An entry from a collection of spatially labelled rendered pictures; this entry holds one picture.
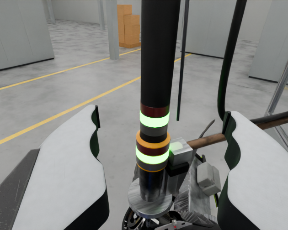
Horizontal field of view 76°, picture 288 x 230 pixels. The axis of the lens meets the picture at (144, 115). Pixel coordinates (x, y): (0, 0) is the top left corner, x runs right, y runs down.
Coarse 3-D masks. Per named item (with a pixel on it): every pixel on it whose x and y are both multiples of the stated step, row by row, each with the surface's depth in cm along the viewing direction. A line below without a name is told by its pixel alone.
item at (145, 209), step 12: (180, 156) 25; (168, 168) 26; (180, 168) 25; (168, 180) 27; (132, 192) 29; (168, 192) 28; (132, 204) 27; (144, 204) 27; (156, 204) 27; (168, 204) 28; (144, 216) 27; (156, 216) 27
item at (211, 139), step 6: (276, 120) 32; (282, 120) 32; (258, 126) 31; (264, 126) 31; (270, 126) 31; (198, 138) 28; (204, 138) 27; (210, 138) 27; (216, 138) 28; (222, 138) 28; (192, 144) 26; (198, 144) 27; (204, 144) 27; (210, 144) 28
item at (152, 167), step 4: (136, 156) 24; (168, 156) 24; (136, 160) 25; (140, 160) 23; (140, 164) 24; (144, 164) 23; (148, 164) 23; (152, 164) 23; (156, 164) 23; (160, 164) 23; (164, 164) 24; (144, 168) 24; (148, 168) 23; (152, 168) 23; (156, 168) 23; (160, 168) 24
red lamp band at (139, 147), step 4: (136, 140) 23; (136, 144) 23; (168, 144) 22; (140, 148) 22; (144, 148) 22; (148, 148) 22; (152, 148) 21; (156, 148) 21; (160, 148) 22; (164, 148) 22; (168, 148) 23; (144, 152) 22; (148, 152) 22; (152, 152) 22; (156, 152) 22; (160, 152) 22; (164, 152) 22
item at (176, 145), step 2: (174, 142) 26; (176, 142) 26; (178, 142) 26; (170, 144) 26; (172, 144) 26; (174, 144) 26; (176, 144) 26; (178, 144) 26; (180, 144) 26; (170, 146) 25; (172, 146) 25; (174, 146) 25; (176, 146) 25; (178, 146) 25; (180, 146) 25; (170, 148) 25; (172, 148) 25; (174, 148) 25; (176, 148) 25; (178, 148) 25; (180, 148) 25; (170, 150) 25; (172, 150) 25; (170, 152) 25; (170, 154) 25; (170, 156) 26
